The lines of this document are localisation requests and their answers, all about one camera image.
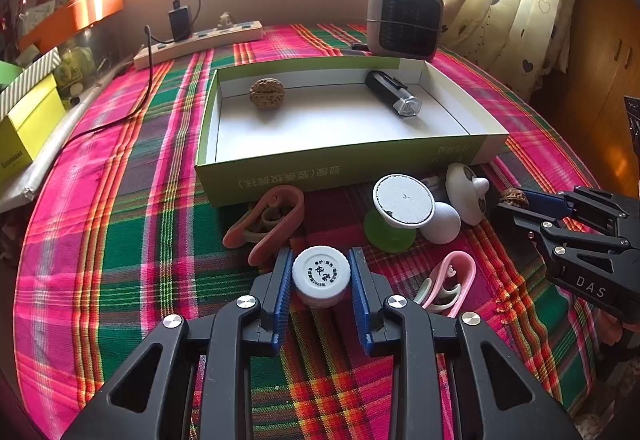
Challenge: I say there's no orange tray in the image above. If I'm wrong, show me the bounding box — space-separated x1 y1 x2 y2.
19 0 124 53

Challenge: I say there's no black charger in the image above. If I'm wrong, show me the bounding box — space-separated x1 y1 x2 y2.
168 6 193 42

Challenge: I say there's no white ball-head gadget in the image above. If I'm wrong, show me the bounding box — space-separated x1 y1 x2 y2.
419 175 462 244

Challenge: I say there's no black power cable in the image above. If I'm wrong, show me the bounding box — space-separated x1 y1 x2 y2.
65 25 156 141

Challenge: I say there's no green and white knob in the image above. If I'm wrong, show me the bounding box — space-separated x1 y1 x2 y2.
362 173 436 254

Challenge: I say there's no wooden cabinet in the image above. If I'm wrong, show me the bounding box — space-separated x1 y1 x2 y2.
530 0 640 201

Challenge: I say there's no walnut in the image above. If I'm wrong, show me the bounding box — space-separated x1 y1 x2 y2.
249 78 287 111
501 187 531 208

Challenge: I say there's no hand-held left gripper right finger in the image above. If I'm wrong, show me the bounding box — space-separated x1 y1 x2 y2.
348 247 583 440

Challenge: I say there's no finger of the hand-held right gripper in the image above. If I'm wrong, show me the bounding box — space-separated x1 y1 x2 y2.
492 206 629 257
522 186 640 227

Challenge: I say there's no beige power strip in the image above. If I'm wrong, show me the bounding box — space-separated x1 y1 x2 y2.
133 20 264 71

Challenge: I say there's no white egg-shaped gadget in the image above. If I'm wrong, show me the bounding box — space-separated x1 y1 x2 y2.
445 162 491 226

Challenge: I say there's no yellow-green box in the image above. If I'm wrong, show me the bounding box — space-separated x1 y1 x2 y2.
0 72 67 186

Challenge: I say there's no green and white cardboard box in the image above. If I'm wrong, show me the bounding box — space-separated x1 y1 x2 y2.
194 57 510 208

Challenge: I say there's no green box lid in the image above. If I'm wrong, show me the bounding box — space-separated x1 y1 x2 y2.
0 60 26 93

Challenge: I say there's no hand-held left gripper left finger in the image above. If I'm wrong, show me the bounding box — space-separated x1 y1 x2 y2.
60 247 296 440

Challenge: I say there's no grey space heater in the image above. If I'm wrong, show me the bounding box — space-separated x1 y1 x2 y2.
366 0 445 61

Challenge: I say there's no black flashlight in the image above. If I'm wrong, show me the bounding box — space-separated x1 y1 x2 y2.
364 69 422 117

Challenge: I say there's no white round jar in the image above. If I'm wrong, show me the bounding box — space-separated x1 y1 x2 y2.
291 245 351 310

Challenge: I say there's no dark pink clip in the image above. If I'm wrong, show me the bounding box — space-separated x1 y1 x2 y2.
222 185 306 267

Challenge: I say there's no green decorated jar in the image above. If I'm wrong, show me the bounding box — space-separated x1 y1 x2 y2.
55 47 96 91

